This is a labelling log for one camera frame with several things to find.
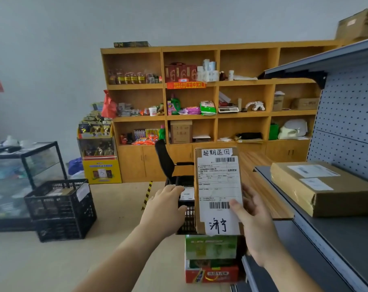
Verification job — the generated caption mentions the person's left hand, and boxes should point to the person's left hand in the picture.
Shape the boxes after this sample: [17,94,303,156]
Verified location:
[140,184,188,240]

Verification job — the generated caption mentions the person's right hand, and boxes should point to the person's right hand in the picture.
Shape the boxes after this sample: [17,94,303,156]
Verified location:
[229,184,284,268]

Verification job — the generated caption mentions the orange white small box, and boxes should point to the orange white small box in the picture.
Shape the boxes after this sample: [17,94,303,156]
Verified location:
[194,146,245,237]

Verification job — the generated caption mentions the brown labelled parcel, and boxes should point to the brown labelled parcel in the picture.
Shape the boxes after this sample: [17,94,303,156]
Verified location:
[270,161,368,218]

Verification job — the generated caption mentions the grey metal pegboard shelf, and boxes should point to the grey metal pegboard shelf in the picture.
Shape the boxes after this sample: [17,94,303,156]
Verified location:
[231,36,368,292]

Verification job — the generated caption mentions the person's left forearm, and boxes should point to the person's left forearm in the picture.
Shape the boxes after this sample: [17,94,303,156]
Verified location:
[73,223,163,292]

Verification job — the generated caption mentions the wooden desk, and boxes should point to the wooden desk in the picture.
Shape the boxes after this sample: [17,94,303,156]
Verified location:
[238,150,294,221]

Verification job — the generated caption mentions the green red printed carton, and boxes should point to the green red printed carton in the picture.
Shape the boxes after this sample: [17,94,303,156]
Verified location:
[185,235,241,284]

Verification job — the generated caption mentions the black mesh office chair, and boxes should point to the black mesh office chair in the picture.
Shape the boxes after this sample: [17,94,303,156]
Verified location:
[155,139,195,186]

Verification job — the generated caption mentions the yellow display stand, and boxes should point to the yellow display stand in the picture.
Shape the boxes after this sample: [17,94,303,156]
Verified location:
[77,101,123,185]

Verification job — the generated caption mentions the pile of red snack packets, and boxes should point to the pile of red snack packets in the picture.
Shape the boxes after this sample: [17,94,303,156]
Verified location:
[120,128,160,146]

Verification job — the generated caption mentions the upright cardboard carton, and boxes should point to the upright cardboard carton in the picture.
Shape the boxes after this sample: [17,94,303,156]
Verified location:
[170,120,193,145]

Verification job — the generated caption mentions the black yellow bundle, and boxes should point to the black yellow bundle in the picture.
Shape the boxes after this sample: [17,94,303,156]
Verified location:
[234,132,263,144]

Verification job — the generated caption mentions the blue bag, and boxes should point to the blue bag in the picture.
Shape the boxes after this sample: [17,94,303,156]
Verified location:
[68,157,84,176]

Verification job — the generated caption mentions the purple packets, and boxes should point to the purple packets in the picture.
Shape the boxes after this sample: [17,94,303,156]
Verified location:
[177,106,202,115]

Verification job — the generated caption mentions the white cloth bag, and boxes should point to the white cloth bag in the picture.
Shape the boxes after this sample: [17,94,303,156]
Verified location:
[277,118,308,140]

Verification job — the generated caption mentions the grey foil packets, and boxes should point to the grey foil packets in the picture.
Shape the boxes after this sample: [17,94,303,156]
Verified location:
[117,102,141,117]

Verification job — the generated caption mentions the tall green packet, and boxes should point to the tall green packet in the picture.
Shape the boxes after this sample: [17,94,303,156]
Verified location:
[170,93,182,115]

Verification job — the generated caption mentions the green white bag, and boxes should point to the green white bag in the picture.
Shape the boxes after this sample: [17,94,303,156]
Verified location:
[200,100,217,116]

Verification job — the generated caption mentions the white electronic scale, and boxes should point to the white electronic scale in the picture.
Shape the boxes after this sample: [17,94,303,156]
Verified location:
[218,91,241,114]

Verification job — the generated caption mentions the white figurine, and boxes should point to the white figurine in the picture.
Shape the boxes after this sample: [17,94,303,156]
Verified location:
[244,101,266,112]

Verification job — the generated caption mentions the red yellow banner strip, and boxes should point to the red yellow banner strip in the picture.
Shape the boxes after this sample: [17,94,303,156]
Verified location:
[166,81,207,90]

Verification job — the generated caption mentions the tall brown carton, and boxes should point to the tall brown carton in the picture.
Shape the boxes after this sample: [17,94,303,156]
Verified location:
[272,91,285,112]

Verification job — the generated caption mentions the small flat cardboard carton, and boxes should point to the small flat cardboard carton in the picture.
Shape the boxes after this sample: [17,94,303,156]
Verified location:
[290,97,321,111]

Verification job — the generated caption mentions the row of dark packaged jars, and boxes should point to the row of dark packaged jars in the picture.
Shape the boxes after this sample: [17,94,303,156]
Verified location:
[108,69,163,86]

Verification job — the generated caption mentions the red gold gift carton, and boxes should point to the red gold gift carton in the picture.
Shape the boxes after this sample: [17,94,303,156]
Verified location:
[164,62,198,83]

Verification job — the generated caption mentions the stack of white paper rolls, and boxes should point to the stack of white paper rolls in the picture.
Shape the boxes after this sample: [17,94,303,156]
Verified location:
[197,59,220,82]

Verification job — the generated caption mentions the black framed glass case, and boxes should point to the black framed glass case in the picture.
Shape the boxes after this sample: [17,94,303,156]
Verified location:
[0,142,68,233]

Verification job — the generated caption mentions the large printed cardboard carton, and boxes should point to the large printed cardboard carton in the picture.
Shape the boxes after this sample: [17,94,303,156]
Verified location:
[336,8,368,41]

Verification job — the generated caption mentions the wooden wall cabinet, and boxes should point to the wooden wall cabinet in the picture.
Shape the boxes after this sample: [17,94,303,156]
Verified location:
[100,39,347,183]

